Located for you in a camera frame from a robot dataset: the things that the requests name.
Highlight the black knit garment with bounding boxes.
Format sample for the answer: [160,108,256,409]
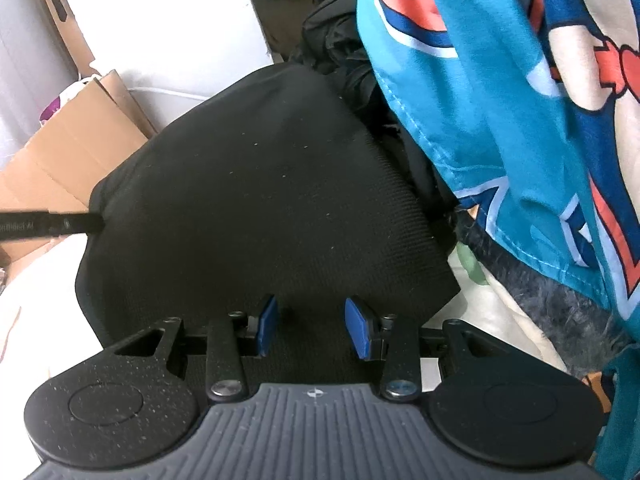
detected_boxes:
[76,64,459,386]

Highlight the brown cardboard sheet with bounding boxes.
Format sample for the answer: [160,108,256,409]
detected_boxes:
[0,69,158,266]

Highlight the black furry garment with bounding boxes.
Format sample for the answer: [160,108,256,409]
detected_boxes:
[456,211,632,376]

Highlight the cream bear print duvet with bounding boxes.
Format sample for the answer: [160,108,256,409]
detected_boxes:
[1,234,566,402]

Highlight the purple white plastic bag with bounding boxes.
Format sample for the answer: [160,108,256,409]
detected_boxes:
[39,78,91,126]

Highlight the blue cartoon print cloth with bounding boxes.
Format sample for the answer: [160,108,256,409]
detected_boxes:
[357,0,640,321]

